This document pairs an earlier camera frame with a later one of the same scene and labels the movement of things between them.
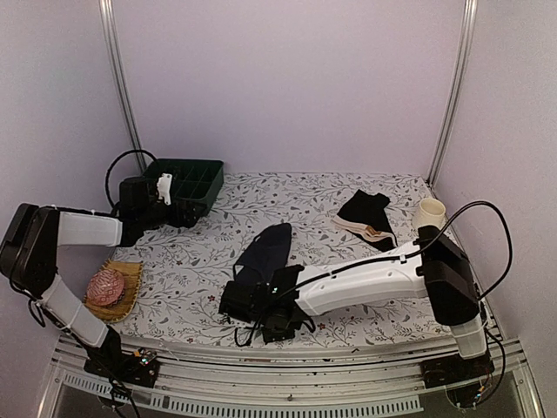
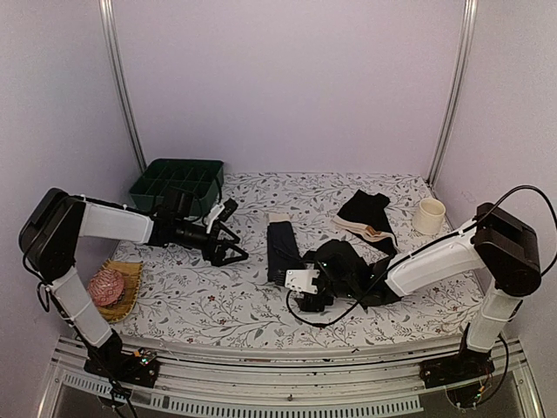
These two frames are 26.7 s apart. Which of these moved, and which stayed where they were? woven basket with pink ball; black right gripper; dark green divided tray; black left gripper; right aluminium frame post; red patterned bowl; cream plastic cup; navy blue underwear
Moved: black right gripper; black left gripper; navy blue underwear
Stayed: woven basket with pink ball; right aluminium frame post; dark green divided tray; red patterned bowl; cream plastic cup
